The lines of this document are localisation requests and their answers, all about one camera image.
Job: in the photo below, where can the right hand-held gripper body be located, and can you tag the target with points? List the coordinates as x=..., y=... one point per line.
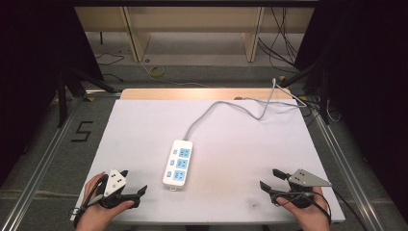
x=304, y=179

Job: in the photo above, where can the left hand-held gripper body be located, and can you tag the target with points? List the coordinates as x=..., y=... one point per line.
x=114, y=183

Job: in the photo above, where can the white power strip blue sockets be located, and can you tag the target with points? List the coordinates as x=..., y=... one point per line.
x=178, y=165

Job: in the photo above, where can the person's left hand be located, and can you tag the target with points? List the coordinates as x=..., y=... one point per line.
x=96, y=216

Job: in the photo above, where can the person's right hand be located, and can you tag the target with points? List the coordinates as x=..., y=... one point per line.
x=312, y=218

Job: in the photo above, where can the white table mat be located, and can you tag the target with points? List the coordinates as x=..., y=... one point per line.
x=224, y=154

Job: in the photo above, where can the black metal stand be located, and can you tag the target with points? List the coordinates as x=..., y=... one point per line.
x=62, y=96
x=324, y=96

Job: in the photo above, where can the yellow tape roll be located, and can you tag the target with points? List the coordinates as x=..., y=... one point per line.
x=157, y=71

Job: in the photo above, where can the dark curtain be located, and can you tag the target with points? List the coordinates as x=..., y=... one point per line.
x=32, y=64
x=369, y=80

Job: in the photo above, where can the beige wooden shelf unit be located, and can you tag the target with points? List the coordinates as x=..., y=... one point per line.
x=192, y=22

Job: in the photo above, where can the aluminium floor rail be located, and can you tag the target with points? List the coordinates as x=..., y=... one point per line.
x=38, y=166
x=346, y=166

